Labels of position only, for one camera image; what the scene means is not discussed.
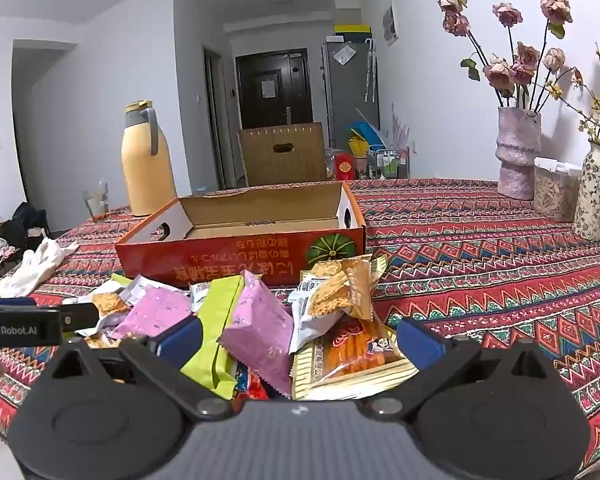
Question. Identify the pink textured vase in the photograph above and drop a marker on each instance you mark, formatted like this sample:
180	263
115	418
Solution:
517	160

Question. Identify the white wall panel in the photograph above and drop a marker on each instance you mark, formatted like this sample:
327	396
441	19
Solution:
391	22

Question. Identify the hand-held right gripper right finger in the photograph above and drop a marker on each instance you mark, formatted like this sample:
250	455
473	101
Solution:
420	342

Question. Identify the yellow bag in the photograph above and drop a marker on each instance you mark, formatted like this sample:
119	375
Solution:
359	147

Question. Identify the small chips snack packet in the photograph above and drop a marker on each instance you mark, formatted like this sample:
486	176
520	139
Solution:
109	302

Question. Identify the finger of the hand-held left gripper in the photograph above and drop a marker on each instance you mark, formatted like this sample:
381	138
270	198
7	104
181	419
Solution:
80	317

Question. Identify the tan crinkled snack packet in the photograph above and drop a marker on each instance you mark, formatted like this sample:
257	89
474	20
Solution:
357	280

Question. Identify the green snack packet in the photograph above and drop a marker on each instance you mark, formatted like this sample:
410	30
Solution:
215	330

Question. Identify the white cloth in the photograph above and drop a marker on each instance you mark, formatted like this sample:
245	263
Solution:
35	265

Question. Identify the patterned tissue box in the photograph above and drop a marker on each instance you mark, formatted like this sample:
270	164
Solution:
555	195

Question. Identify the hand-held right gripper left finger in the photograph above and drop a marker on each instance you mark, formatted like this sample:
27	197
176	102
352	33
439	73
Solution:
180	342

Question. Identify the dried pink roses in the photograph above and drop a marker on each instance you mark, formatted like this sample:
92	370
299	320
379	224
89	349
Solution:
500	72

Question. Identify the yellow box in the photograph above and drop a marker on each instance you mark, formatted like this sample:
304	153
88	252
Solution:
352	30

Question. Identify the dark door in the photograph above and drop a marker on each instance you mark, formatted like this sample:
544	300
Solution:
250	100

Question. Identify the grey refrigerator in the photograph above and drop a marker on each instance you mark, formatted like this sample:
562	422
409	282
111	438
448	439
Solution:
350	90

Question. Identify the white umbrella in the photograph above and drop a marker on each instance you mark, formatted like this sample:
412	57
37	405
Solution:
369	70

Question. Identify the red cardboard box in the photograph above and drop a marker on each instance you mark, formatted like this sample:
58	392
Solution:
220	255

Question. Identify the blue plastic item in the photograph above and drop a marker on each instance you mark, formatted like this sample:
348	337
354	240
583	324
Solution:
365	130

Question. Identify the pink snack packet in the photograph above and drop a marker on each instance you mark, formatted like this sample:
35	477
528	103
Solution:
150	312
260	330

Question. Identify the brown cardboard box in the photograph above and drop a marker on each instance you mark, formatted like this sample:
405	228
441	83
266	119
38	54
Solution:
260	160

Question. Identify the dark clothes pile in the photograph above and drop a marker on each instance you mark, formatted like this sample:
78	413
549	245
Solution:
27	222

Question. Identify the glass cup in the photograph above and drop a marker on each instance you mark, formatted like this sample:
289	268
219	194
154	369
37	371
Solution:
96	205

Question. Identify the yellow thermos jug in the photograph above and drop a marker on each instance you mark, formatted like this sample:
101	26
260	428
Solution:
147	170

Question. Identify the red jar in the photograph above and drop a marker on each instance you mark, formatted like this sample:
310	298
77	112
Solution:
344	167

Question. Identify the orange cream-bordered snack packet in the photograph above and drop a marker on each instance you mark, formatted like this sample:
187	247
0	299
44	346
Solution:
350	355

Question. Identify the floral ceramic vase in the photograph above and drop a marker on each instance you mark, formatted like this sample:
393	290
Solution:
592	195

